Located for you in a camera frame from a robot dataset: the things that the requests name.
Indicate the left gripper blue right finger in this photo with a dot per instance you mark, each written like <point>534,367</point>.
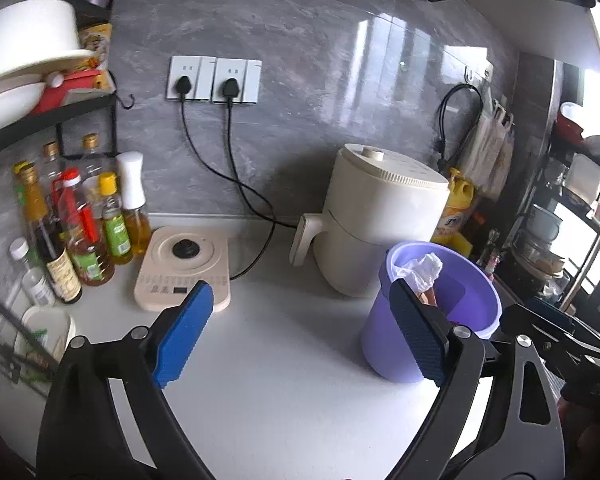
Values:
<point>423,329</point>

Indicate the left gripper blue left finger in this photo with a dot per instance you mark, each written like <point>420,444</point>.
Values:
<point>178,339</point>

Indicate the purple plastic bucket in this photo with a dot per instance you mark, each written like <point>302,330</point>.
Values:
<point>464,296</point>

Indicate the white tissue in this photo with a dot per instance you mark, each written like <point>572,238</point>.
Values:
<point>420,274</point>

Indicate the black metal kitchen rack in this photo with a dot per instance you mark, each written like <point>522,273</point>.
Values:
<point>87,14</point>

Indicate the cream induction cooker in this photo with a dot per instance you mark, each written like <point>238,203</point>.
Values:
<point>176,259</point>

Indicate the yellow detergent bottle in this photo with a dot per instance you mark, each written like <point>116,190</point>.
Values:
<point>461,196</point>

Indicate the red cap oil bottle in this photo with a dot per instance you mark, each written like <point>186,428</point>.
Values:
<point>83,238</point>

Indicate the green label yellow cap bottle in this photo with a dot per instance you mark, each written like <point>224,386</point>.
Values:
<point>117,236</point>

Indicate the dish rack with pots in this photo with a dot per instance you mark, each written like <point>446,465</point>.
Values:
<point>555,238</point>

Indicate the white tray with green packet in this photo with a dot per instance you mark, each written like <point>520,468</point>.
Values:
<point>52,328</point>

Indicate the dark soy sauce bottle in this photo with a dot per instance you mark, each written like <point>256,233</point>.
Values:
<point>46,236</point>

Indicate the cream air fryer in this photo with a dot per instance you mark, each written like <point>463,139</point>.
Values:
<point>375,199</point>

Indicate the small white cap jar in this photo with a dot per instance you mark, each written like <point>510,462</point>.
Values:
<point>33,277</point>

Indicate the hanging cloth bags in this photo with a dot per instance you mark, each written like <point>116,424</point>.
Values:
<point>488,152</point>

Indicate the white oil spray bottle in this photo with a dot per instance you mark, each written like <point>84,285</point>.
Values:
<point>129,166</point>

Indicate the gold cap clear bottle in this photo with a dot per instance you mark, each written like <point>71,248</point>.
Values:
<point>93,163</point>

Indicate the red lid container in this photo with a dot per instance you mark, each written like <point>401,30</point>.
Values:
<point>53,97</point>

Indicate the cream plate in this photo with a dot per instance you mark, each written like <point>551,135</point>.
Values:
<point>16,103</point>

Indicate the snack bag on shelf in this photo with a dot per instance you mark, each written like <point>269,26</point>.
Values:
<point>97,39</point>

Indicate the large cream bowl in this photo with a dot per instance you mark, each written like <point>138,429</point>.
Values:
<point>38,37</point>

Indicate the white wall socket left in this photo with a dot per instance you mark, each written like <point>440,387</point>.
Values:
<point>198,69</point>

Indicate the white wall socket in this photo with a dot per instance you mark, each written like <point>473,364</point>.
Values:
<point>198,69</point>
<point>247,73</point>

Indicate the white wall socket right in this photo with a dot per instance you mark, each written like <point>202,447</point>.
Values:
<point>247,73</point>

